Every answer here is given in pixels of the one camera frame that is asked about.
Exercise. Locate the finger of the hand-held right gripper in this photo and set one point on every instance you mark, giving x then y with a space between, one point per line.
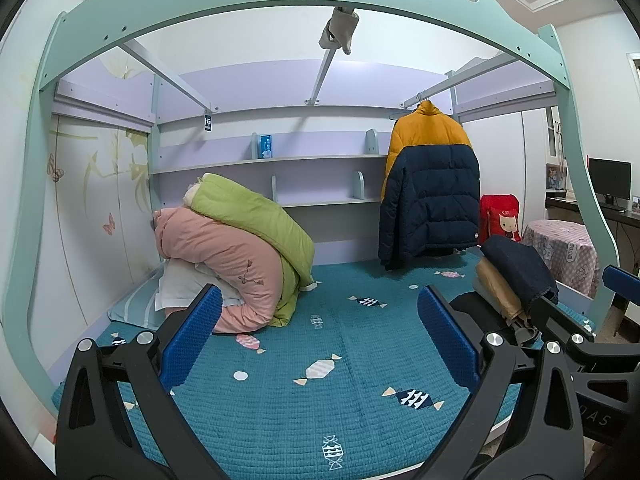
622 282
555 317

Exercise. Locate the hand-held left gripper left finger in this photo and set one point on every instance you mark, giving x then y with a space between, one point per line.
192 335

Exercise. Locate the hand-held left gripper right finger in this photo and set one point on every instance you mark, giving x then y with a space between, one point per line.
445 335

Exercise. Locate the dark denim pants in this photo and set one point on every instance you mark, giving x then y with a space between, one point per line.
520 265

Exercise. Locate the white pillow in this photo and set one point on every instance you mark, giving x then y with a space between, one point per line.
180 280

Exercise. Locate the tan folded garment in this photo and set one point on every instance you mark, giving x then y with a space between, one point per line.
500 290

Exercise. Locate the light blue striped pillow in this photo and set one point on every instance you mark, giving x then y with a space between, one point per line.
135 305

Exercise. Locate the round table with pink tablecloth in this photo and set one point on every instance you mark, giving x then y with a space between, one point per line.
565 250

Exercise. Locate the pink quilt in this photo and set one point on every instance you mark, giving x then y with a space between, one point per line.
220 255

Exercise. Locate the dark desk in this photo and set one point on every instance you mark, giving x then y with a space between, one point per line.
575 205

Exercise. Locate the black computer monitor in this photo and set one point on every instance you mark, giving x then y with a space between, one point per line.
610 177

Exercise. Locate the teal candy-print bed blanket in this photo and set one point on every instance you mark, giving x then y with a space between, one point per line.
300 310

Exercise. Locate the red doll-print bag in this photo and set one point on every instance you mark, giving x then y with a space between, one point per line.
500 215

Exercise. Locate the green quilt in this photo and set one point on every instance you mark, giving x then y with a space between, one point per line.
250 215

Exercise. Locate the navy and yellow puffer jacket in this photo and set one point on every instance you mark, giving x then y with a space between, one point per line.
430 195

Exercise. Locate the blue box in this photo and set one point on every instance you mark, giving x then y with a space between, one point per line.
266 146

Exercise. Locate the small dark hanging tag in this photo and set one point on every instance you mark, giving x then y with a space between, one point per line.
210 122

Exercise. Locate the grey cloth on beam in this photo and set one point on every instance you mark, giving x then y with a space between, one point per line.
340 27

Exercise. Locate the lilac wall shelf unit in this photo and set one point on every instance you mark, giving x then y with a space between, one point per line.
300 120

